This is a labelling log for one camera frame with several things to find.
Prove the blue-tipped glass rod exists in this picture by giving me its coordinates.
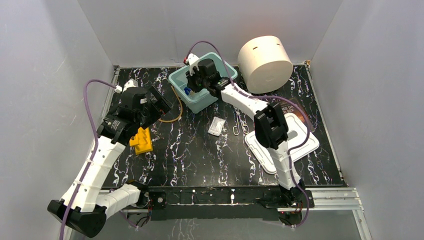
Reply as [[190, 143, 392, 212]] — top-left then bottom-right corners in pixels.
[[184, 87, 193, 96]]

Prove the metal test tube clamp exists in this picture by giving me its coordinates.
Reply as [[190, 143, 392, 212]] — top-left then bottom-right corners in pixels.
[[232, 108, 249, 136]]

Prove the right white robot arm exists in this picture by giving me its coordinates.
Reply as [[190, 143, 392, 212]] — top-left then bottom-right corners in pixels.
[[184, 58, 305, 207]]

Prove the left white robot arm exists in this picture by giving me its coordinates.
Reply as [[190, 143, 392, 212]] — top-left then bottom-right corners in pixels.
[[47, 86, 171, 238]]

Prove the tan rubber tube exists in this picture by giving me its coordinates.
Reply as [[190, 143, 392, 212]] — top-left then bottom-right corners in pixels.
[[158, 85, 184, 124]]

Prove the teal plastic bin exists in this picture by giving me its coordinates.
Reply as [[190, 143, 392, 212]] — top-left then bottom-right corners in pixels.
[[168, 52, 229, 114]]

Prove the yellow test tube rack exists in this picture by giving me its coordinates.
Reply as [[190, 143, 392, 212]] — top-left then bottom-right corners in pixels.
[[129, 127, 153, 155]]

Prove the clear plastic packet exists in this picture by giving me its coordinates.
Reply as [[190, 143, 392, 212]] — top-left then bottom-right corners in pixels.
[[207, 116, 226, 137]]

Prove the cream cylindrical container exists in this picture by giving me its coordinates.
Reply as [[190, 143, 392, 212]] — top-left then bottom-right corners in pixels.
[[237, 35, 294, 94]]

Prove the dark book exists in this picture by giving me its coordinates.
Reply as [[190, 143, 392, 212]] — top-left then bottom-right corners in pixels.
[[280, 97, 315, 132]]

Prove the white plastic lid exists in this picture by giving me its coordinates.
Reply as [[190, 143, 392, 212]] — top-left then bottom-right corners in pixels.
[[244, 114, 320, 175]]

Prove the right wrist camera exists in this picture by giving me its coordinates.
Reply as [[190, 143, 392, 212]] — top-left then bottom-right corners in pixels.
[[183, 53, 200, 75]]

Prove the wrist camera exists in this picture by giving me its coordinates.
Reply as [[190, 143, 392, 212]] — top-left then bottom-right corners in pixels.
[[114, 78, 139, 94], [183, 53, 200, 75]]

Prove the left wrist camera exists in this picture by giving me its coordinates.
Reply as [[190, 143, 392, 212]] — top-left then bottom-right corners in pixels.
[[114, 78, 139, 94]]

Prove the aluminium frame rail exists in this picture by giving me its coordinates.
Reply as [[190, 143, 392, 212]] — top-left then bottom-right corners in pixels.
[[64, 188, 365, 214]]

